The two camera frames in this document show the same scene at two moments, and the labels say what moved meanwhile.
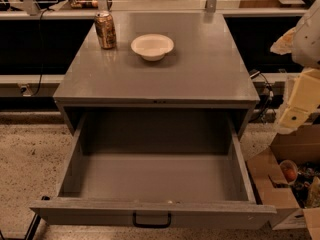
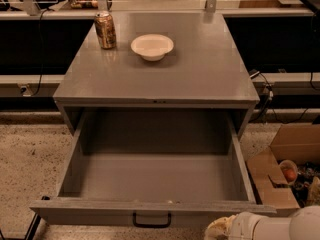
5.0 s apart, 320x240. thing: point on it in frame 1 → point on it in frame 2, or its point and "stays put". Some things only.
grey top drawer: (156, 170) stays put
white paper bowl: (151, 46) stays put
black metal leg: (33, 227) stays put
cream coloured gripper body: (308, 42) → (242, 226)
